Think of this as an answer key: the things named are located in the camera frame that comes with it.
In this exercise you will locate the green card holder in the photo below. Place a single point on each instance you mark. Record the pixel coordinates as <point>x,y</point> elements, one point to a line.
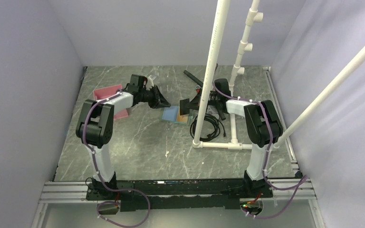
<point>170,114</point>

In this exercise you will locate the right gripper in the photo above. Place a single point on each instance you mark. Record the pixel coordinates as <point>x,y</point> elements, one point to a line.
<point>195,103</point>

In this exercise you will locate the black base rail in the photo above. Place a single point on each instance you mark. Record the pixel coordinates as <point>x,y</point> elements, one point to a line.
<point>178,194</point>

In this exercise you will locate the black foam tube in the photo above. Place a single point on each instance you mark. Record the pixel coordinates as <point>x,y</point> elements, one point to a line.
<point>193,78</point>

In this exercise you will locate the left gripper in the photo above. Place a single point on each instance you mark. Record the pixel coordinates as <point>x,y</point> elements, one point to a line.
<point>159,101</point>

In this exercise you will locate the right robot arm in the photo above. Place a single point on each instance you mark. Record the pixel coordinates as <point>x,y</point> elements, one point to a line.
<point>263,127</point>

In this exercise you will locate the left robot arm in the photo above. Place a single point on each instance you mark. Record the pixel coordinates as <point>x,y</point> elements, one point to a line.
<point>95,124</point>

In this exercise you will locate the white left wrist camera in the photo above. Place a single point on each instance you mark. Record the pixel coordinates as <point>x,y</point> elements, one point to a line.
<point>148,83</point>

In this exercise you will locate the white PVC pipe frame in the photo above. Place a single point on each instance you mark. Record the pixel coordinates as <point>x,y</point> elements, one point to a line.
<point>254,16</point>

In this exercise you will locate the orange credit card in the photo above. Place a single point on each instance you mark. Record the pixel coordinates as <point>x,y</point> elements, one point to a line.
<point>183,119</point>

